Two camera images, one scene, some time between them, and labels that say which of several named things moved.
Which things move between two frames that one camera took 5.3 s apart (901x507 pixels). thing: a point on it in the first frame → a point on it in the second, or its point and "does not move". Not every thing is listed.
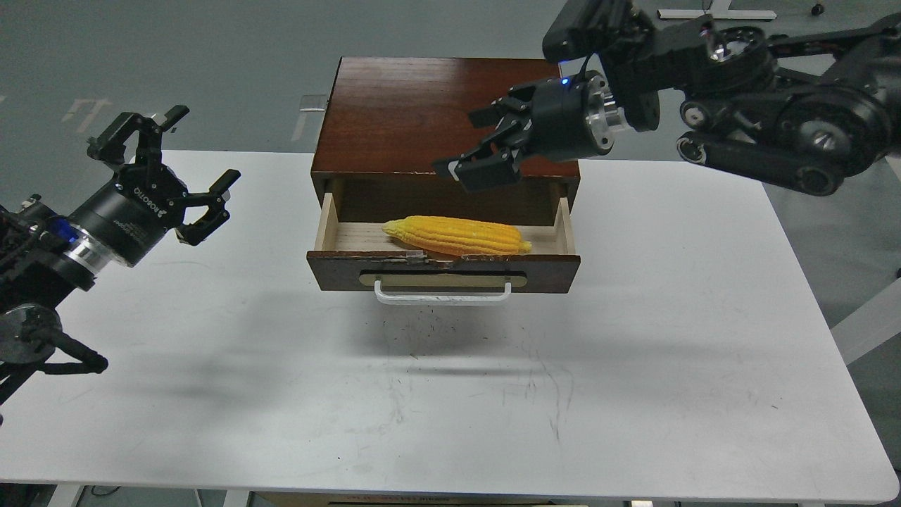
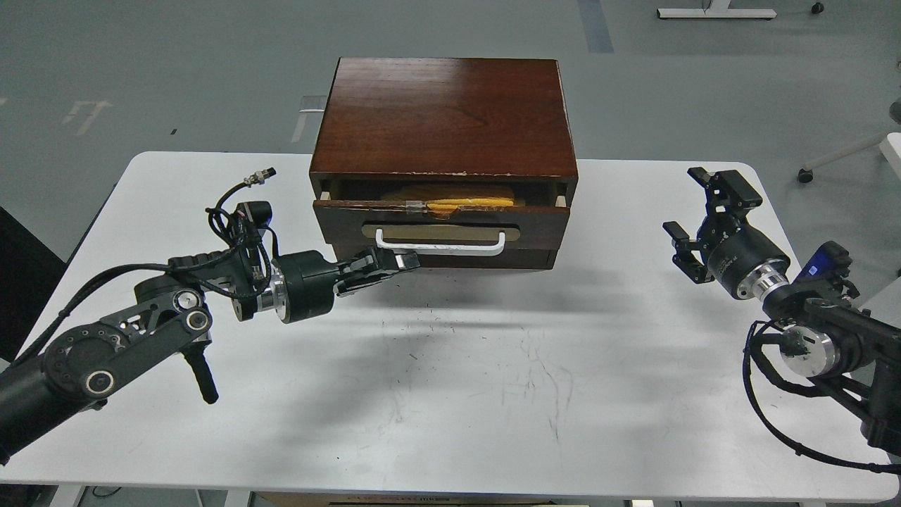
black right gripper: x=569 y=120 → x=742 y=259
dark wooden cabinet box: x=388 y=120 does not move
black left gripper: x=134 y=212 → x=303 y=284
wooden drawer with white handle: x=360 y=255 → x=393 y=224
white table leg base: x=719 y=10 does not move
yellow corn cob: x=459 y=236 → x=450 y=205
